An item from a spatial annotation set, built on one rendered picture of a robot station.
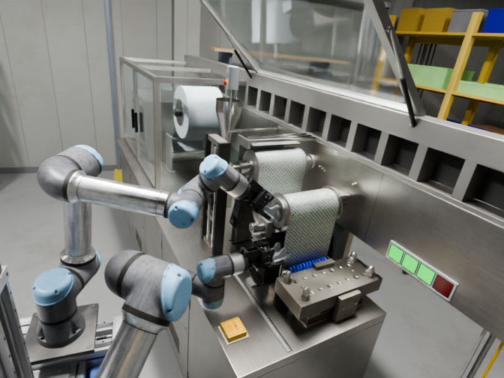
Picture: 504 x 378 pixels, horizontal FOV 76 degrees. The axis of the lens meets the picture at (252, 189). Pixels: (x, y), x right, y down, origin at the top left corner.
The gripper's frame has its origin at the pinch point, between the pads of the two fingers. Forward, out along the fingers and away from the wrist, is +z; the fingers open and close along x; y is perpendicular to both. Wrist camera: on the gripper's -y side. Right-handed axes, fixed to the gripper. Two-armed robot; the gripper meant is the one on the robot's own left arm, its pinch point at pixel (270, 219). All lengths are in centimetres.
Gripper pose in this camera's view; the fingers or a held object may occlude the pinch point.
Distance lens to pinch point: 119.3
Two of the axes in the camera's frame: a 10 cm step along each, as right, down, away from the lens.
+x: -4.8, -4.1, 7.8
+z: 6.1, 4.9, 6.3
